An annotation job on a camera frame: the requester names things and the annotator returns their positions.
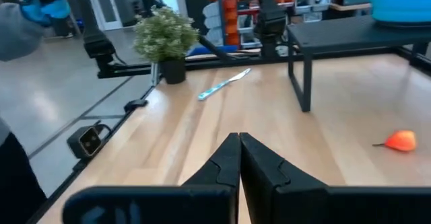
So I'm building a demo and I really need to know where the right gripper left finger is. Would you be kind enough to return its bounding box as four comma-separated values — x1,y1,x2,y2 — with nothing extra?
62,133,241,224

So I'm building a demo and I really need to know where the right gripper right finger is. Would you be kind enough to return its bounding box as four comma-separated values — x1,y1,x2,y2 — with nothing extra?
240,133,431,224

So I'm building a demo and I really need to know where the small orange-red fruit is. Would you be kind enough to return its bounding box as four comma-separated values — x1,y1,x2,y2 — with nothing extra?
372,129,418,153

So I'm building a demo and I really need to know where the blue collapsible bowl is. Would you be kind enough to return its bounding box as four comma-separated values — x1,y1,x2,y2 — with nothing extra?
358,0,431,28

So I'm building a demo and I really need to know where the black table edge clamp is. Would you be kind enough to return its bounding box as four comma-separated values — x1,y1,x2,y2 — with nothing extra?
123,98,149,114

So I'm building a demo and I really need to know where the blue storage bin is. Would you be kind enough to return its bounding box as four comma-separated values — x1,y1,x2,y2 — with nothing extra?
186,44,240,57

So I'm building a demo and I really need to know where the potted green plant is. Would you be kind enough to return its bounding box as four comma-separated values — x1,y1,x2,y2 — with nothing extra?
133,5,200,85

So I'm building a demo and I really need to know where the black mesh riser shelf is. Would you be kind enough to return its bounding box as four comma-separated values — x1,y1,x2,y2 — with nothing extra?
286,15,431,113

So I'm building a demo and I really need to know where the parts bin rack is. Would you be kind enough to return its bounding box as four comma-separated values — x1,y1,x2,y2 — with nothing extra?
201,0,341,50

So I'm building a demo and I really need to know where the person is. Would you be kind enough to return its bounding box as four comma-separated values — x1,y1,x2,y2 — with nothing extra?
0,1,48,224

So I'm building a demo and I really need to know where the wooden desk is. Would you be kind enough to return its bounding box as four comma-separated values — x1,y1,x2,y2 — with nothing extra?
329,1,372,13

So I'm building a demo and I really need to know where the person's hand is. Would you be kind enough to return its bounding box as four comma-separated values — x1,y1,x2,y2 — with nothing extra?
18,0,72,28

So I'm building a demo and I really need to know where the knife with blue patterned handle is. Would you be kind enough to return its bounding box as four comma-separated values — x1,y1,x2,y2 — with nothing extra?
197,67,253,102

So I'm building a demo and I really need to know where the silver metal frame bracket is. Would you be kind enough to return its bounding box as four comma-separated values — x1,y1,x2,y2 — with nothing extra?
275,44,291,59
150,61,161,87

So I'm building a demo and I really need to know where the black table-level camera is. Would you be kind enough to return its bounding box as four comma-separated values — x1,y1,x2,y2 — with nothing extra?
66,121,112,161

